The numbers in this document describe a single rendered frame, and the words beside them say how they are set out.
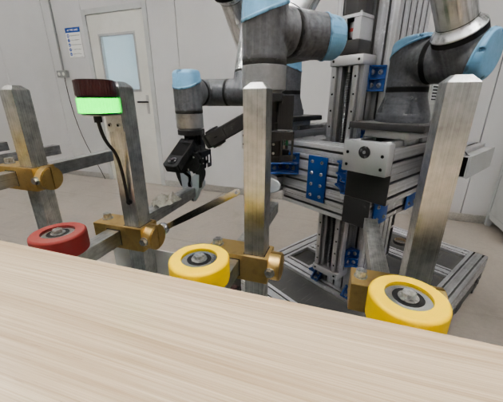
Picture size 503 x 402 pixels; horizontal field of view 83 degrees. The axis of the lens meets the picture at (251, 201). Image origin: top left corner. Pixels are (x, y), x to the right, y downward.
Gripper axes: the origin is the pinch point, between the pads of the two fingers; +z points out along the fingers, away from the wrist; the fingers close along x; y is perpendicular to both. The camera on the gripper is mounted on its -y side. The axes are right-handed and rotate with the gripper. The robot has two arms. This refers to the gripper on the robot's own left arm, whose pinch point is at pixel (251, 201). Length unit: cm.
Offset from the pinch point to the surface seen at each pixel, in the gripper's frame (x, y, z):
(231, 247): -7.6, -3.8, 6.2
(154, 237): -2.8, -19.0, 6.3
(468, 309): 70, 124, 91
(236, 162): 277, -7, 51
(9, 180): 6, -50, -3
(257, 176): -10.5, 0.5, -7.8
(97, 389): -37.3, -12.9, 1.4
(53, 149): 42, -63, -3
